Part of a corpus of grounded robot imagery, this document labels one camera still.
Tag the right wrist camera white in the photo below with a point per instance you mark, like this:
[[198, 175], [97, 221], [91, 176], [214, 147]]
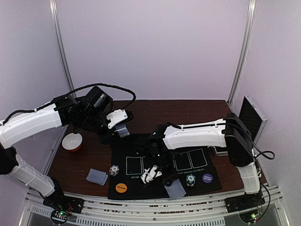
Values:
[[150, 174]]

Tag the blue white chip stack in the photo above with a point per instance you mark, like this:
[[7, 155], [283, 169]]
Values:
[[114, 170]]

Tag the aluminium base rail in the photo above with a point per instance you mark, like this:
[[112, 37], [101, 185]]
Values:
[[201, 210]]

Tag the orange big blind button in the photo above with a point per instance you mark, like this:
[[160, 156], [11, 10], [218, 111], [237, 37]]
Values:
[[121, 188]]

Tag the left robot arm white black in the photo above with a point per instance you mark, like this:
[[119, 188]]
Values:
[[31, 130]]

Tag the right aluminium frame post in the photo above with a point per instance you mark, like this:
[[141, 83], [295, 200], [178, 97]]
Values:
[[243, 53]]

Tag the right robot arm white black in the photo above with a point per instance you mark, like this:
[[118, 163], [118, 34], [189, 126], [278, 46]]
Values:
[[168, 137]]

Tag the aluminium poker chip case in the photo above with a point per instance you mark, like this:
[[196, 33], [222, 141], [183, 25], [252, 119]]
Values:
[[251, 115]]

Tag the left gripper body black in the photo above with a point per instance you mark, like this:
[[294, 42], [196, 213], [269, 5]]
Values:
[[105, 138]]

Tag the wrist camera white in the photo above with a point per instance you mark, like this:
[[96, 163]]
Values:
[[150, 174], [118, 116]]

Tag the blue small blind button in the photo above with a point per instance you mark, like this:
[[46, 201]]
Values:
[[207, 178]]

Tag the mixed colour chip stack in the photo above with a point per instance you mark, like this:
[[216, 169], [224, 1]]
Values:
[[190, 180]]

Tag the black poker cloth mat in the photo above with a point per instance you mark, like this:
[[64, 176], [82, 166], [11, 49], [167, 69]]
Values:
[[192, 166]]

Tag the grey playing card deck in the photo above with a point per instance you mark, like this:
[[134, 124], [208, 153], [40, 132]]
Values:
[[122, 130]]

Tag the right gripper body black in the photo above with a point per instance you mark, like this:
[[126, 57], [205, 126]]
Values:
[[166, 174]]

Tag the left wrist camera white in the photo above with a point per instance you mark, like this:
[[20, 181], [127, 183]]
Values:
[[118, 116]]

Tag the white red bowl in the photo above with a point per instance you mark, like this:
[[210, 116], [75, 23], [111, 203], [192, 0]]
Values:
[[72, 142]]

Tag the aluminium frame post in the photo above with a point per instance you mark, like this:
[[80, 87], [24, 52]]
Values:
[[59, 40], [243, 53]]

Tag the left aluminium frame post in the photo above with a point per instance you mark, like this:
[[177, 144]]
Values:
[[59, 40]]

